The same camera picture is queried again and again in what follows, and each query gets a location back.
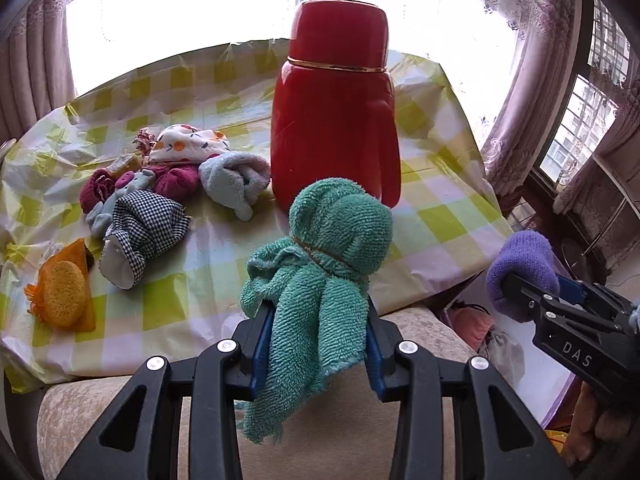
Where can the grey blue plush toy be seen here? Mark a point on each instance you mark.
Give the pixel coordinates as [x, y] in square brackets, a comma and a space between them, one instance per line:
[100, 220]

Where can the orange sponge with cloth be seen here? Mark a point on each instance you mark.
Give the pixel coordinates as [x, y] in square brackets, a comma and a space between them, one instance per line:
[75, 257]

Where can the magenta knitted sock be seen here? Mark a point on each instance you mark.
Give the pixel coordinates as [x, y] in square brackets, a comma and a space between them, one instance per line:
[175, 180]
[95, 192]

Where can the mauve embroidered curtain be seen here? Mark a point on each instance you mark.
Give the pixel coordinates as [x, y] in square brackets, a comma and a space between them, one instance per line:
[535, 85]

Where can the light blue fuzzy sock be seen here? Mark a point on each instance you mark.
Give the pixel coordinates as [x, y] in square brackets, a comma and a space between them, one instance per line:
[230, 180]

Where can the black white gingham cloth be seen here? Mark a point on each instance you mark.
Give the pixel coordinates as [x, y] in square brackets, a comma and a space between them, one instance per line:
[145, 220]

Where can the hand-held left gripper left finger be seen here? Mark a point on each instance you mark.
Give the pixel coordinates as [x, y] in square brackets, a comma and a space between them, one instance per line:
[261, 355]

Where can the person's right hand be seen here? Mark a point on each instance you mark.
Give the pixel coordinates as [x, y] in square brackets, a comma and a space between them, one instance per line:
[600, 430]

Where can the teal terry towel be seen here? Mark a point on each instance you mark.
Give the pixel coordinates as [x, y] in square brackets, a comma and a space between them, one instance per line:
[330, 240]

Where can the red white patterned cloth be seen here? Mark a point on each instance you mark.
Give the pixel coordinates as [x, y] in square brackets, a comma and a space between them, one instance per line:
[145, 141]

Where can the purple knitted sock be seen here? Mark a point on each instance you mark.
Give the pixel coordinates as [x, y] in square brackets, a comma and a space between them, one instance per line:
[520, 260]

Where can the pink cloth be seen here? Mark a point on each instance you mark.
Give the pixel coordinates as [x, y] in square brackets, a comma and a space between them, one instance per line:
[467, 325]

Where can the gridded window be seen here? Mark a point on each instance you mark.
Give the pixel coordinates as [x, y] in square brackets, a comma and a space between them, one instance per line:
[585, 110]

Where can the grey cloth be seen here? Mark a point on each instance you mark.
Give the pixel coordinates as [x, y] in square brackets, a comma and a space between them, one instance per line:
[505, 355]

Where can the red thermos flask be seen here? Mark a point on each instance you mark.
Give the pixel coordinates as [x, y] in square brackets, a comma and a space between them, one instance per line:
[335, 125]

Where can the oval yellow sponge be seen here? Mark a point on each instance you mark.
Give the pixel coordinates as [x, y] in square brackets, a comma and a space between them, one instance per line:
[64, 292]

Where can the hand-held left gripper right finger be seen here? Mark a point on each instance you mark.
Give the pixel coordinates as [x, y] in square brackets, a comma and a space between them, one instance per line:
[372, 355]

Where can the white fruit print cloth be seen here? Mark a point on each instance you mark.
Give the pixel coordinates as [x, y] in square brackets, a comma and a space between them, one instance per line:
[190, 145]

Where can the yellow block sponge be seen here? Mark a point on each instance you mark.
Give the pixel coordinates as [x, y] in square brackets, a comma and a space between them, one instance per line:
[125, 164]

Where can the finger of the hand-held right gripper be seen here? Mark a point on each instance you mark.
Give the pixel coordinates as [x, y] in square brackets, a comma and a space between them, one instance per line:
[530, 292]
[572, 290]

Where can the yellow checkered plastic tablecloth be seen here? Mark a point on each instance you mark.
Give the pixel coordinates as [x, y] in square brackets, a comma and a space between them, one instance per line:
[440, 200]

